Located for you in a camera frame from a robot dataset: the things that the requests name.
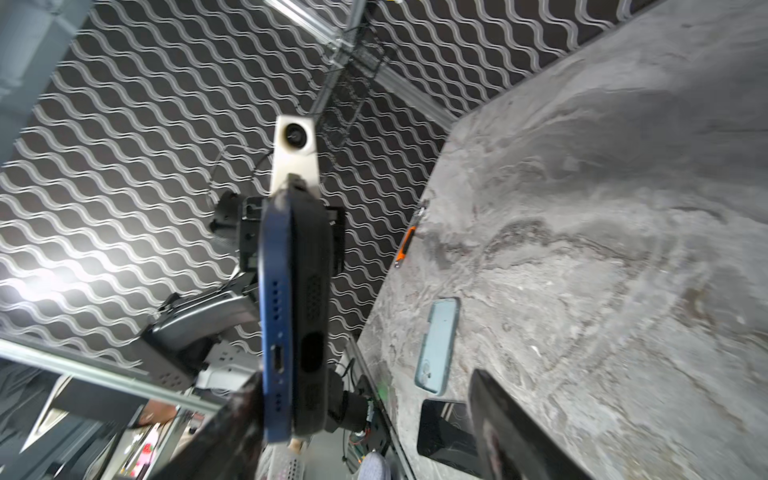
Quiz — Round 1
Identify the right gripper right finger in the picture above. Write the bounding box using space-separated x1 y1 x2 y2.
468 369 592 480

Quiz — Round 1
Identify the black wire basket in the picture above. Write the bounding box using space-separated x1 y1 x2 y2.
311 24 394 155

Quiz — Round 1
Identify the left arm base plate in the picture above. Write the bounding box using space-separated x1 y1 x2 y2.
325 340 415 479

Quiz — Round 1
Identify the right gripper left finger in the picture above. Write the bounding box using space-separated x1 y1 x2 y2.
152 372 264 480

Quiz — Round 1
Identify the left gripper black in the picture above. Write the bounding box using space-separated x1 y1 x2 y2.
236 194 348 277

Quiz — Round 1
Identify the light blue phone case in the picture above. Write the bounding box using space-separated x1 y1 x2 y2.
414 297 461 396

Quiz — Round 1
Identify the orange adjustable wrench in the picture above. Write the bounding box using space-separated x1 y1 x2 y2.
393 200 429 268

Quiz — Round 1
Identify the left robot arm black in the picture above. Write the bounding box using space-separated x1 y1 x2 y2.
137 190 266 390

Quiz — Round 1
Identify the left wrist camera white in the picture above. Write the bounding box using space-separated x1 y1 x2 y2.
269 115 321 199

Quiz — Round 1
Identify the blue phone black screen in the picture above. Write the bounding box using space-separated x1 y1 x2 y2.
258 190 293 443

